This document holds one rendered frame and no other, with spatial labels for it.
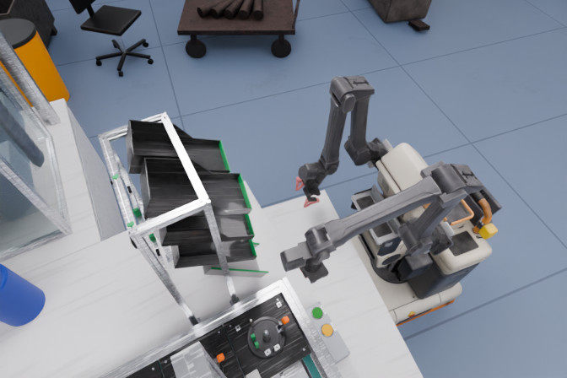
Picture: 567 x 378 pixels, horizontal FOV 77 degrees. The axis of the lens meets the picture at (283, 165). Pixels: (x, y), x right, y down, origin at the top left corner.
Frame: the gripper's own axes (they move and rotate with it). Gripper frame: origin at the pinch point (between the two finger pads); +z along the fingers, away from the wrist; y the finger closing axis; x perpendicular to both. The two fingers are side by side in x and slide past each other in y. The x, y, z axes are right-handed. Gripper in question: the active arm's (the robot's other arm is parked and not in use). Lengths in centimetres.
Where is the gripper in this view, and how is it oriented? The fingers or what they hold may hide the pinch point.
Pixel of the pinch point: (309, 274)
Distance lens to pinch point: 122.5
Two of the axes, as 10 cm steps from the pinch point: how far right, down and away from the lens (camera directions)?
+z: -0.4, 6.2, 7.8
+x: 8.8, -3.5, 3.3
